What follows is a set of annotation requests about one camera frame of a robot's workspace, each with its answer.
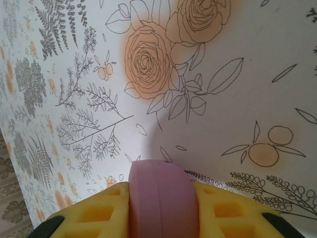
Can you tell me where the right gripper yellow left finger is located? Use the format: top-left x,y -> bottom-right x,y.
27,181 -> 131,238

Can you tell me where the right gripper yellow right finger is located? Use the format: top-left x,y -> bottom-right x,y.
194,182 -> 304,238

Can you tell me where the pink earbud charging case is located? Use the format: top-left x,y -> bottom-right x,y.
128,159 -> 200,238

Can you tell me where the floral print tablecloth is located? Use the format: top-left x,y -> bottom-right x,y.
0,0 -> 317,238

